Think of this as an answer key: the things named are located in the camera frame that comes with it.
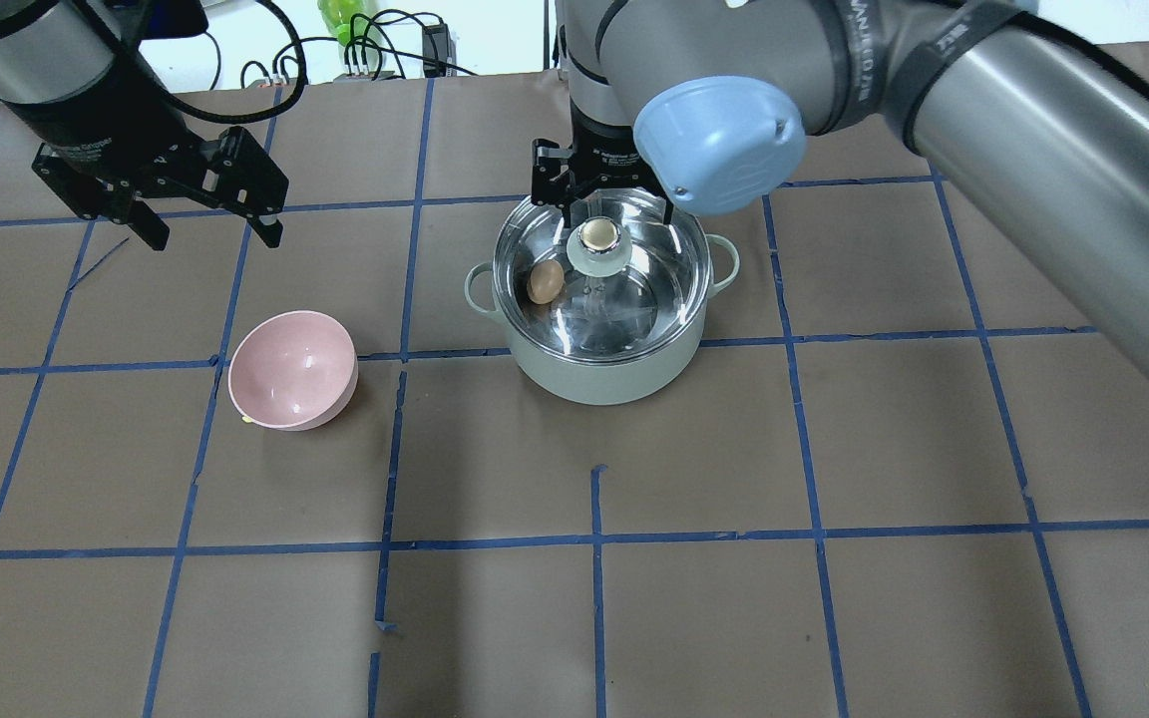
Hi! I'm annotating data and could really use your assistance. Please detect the brown egg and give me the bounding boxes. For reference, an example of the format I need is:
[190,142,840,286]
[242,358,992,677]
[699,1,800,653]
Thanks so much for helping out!
[526,258,566,304]

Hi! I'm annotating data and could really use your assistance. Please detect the glass pot lid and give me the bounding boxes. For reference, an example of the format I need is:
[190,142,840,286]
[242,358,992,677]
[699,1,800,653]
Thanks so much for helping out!
[488,190,730,365]

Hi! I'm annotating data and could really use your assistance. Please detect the pink bowl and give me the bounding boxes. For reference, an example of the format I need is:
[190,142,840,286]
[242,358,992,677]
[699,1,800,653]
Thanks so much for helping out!
[228,310,358,432]

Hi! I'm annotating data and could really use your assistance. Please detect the green drink bottle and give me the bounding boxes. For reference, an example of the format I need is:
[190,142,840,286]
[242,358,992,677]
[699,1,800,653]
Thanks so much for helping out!
[316,0,375,49]

